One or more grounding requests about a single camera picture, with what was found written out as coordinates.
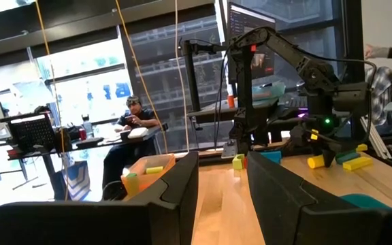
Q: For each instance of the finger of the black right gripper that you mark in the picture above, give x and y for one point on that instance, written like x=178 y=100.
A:
x=329 y=158

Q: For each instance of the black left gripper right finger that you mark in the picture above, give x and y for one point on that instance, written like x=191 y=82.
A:
x=301 y=221

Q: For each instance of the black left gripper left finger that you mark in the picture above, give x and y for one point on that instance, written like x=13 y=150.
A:
x=114 y=224

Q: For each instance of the yellow cylinder block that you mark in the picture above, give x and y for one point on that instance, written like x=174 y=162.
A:
x=315 y=162

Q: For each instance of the blue plank block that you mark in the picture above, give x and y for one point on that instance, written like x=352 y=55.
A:
x=271 y=157

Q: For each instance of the yellow small block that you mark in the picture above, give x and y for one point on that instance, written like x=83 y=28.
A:
x=154 y=169

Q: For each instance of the red block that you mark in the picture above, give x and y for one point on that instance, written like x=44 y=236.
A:
x=245 y=163

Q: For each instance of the yellow-green arch block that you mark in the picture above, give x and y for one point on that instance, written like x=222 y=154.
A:
x=237 y=162

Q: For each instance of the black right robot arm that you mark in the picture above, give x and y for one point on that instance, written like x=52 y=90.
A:
x=284 y=44

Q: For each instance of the teal plank block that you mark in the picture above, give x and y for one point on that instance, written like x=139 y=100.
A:
x=347 y=158

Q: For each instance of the yellow plank block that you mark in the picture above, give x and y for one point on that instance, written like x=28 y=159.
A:
x=357 y=163
x=362 y=147

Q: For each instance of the silver aluminium extrusion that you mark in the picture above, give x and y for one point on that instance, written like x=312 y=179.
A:
x=374 y=139

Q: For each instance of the orange plastic bin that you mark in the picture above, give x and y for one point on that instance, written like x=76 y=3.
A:
x=150 y=185

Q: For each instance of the teal plastic bin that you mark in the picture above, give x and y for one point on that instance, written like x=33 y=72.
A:
x=364 y=201

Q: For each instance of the blue white bag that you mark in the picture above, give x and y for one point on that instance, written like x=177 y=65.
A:
x=77 y=180

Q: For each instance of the clear plastic container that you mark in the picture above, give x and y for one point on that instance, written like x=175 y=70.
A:
x=267 y=92

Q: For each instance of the plaid cloth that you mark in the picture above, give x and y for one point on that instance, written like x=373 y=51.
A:
x=384 y=88

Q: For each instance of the black keyboard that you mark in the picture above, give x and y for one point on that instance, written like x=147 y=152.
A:
x=89 y=142

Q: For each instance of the white mounting plate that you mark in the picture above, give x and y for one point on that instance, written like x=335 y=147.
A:
x=230 y=149

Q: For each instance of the orange cylindrical object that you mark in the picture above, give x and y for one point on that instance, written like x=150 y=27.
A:
x=230 y=101

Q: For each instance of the white pouch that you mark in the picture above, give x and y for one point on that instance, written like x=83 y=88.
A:
x=137 y=132

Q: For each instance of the red can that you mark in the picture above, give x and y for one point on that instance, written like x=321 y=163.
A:
x=82 y=134

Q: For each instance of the grey water bottle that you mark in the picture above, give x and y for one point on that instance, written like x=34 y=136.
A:
x=87 y=126

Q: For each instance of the dark grey desk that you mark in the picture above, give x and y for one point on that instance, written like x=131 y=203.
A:
x=213 y=115

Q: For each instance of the black office desk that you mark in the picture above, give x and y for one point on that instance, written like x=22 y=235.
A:
x=29 y=154

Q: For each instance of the black equipment box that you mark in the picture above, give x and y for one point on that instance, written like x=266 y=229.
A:
x=32 y=132

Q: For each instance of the black computer monitor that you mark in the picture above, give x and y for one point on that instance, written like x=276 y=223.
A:
x=250 y=20

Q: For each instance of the black monitor stand pole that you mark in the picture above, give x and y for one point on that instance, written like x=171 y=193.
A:
x=190 y=78

